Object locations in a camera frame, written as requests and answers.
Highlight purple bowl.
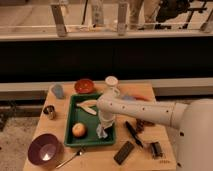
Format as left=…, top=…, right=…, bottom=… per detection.
left=27, top=133, right=61, bottom=166

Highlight black rectangular block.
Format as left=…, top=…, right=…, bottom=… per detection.
left=114, top=141, right=134, bottom=165

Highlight red orange bowl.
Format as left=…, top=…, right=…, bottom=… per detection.
left=74, top=79, right=94, bottom=94

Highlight blue sponge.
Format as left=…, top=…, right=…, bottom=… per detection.
left=122, top=95, right=136, bottom=101

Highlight orange carrot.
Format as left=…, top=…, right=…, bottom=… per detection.
left=133, top=95, right=149, bottom=101

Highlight green plastic tray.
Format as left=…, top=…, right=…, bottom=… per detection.
left=64, top=94, right=116, bottom=148

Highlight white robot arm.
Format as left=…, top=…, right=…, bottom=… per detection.
left=97, top=88, right=213, bottom=171

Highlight person legs beige trousers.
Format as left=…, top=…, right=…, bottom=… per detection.
left=129, top=0, right=161, bottom=30

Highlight red yellow apple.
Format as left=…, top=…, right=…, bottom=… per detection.
left=72, top=123, right=87, bottom=138

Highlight white cup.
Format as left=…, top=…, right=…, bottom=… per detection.
left=105, top=76, right=118, bottom=87

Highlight wooden railing post left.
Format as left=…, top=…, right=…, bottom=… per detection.
left=51, top=0, right=67, bottom=37

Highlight blue plastic cup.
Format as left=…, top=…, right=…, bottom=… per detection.
left=51, top=84, right=64, bottom=99

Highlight small metal clip object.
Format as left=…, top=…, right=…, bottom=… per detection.
left=150, top=142, right=163, bottom=159

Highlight bunch of dark grapes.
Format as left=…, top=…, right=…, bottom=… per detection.
left=136, top=119, right=154, bottom=133

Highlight black equipment background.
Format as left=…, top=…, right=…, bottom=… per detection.
left=155, top=0, right=210, bottom=29

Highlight metal spoon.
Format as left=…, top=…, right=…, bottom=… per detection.
left=55, top=148, right=85, bottom=169

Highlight small metal cup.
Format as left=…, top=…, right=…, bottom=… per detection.
left=43, top=105, right=56, bottom=120

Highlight peeled banana piece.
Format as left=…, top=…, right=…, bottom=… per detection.
left=76, top=100, right=97, bottom=115

